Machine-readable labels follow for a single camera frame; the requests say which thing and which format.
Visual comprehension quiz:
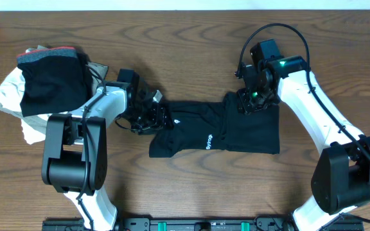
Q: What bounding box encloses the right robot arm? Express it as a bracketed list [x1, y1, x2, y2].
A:
[235, 53, 370, 230]

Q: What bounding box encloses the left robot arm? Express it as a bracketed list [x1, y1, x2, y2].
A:
[41, 80, 167, 230]

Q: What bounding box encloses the folded white garment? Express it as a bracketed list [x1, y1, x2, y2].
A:
[0, 48, 57, 146]

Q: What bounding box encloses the black t-shirt with logo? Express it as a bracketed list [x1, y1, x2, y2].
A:
[149, 92, 280, 158]

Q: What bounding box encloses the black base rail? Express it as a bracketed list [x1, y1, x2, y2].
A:
[42, 216, 365, 231]

